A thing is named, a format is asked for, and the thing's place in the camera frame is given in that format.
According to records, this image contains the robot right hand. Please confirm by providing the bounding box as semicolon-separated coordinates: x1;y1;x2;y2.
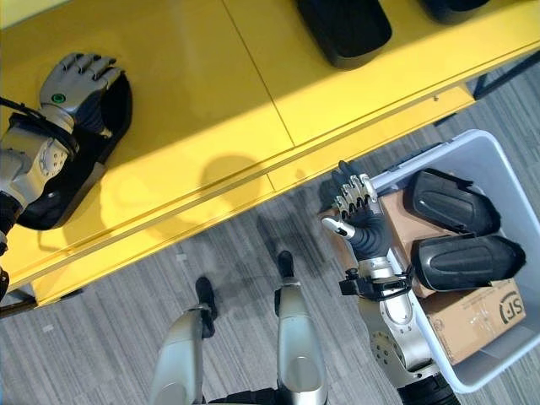
321;159;390;263

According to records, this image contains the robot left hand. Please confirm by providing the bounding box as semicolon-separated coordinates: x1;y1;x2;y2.
38;51;122;139

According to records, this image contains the black sole-shaped part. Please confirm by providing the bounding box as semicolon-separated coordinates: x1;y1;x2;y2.
409;234;527;292
19;72;134;231
294;0;393;70
417;0;493;25
402;167;503;237

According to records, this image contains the grey plastic box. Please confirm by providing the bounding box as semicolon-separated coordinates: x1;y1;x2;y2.
370;128;540;394

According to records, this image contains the brown cardboard box with print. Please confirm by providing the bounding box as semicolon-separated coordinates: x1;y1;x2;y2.
424;278;533;366

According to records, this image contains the yellow metal shelf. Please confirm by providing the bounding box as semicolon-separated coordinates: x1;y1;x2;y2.
0;0;540;311

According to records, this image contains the silver robot right leg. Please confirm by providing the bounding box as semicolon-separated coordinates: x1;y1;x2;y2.
273;250;330;405

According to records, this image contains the silver robot leg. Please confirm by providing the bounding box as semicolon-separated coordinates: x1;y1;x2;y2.
273;250;330;405
148;276;219;405

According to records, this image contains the silver robot left leg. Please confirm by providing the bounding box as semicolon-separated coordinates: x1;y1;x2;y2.
148;276;219;405

